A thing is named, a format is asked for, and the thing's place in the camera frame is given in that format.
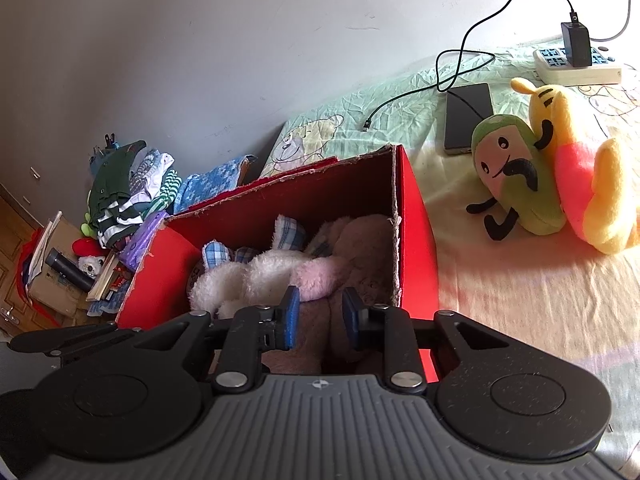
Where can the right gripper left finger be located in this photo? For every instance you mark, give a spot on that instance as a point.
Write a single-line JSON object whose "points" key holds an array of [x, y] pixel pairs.
{"points": [[251, 332]]}

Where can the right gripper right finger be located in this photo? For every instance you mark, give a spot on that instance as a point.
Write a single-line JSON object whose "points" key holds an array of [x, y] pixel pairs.
{"points": [[388, 332]]}

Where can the brown bear plush toy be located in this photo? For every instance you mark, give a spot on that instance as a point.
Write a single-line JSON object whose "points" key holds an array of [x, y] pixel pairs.
{"points": [[362, 258]]}

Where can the green avocado plush toy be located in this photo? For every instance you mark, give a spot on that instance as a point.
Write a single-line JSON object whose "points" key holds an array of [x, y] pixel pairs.
{"points": [[506, 158]]}

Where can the yellow tiger plush toy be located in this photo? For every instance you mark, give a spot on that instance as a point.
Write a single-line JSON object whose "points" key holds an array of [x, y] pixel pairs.
{"points": [[592, 177]]}

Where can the white bunny plush toy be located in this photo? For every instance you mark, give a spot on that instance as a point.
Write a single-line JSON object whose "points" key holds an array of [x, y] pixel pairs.
{"points": [[219, 290]]}

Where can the cardboard box on floor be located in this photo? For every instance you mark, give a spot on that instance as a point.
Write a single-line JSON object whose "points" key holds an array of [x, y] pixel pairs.
{"points": [[46, 285]]}

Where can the black cylinder bottle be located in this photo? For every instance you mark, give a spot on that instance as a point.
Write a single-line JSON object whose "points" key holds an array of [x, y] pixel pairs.
{"points": [[69, 271]]}

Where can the small red white plush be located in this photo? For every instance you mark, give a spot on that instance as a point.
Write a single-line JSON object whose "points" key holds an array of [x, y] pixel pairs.
{"points": [[90, 256]]}

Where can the red cardboard box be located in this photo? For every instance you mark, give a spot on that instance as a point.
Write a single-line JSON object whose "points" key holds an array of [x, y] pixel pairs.
{"points": [[378, 183]]}

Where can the purple packet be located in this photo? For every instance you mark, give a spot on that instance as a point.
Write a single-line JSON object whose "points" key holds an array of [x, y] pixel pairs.
{"points": [[131, 256]]}

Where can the blue white patterned cloth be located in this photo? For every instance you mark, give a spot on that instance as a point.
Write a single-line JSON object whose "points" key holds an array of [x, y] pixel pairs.
{"points": [[197, 188]]}

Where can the pile of folded clothes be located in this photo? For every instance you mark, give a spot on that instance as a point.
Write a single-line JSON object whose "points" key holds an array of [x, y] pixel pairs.
{"points": [[130, 183]]}

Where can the cartoon print bed sheet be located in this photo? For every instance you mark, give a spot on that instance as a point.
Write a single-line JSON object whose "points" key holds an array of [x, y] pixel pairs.
{"points": [[554, 292]]}

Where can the black smartphone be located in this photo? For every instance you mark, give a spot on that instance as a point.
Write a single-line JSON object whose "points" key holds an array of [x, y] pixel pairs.
{"points": [[466, 107]]}

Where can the black charger adapter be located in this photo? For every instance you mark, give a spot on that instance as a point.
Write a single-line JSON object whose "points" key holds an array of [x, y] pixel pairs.
{"points": [[576, 42]]}

